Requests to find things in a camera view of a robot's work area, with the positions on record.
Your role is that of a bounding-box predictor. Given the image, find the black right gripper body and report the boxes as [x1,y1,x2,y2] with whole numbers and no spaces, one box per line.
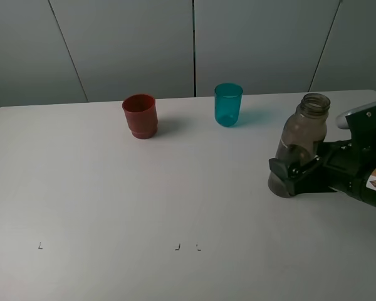
[313,140,375,196]

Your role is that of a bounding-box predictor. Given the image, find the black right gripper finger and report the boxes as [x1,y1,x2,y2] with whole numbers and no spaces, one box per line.
[269,156,325,196]

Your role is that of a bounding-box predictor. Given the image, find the smoky translucent water bottle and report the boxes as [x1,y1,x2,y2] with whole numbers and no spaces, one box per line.
[267,92,332,198]

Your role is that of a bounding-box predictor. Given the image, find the teal translucent plastic cup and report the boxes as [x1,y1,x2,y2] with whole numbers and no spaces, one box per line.
[214,83,243,127]

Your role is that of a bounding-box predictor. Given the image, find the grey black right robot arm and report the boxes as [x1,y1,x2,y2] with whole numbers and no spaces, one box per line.
[269,140,376,207]

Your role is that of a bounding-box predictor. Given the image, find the red plastic cup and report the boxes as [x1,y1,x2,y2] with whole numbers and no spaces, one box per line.
[122,94,158,139]

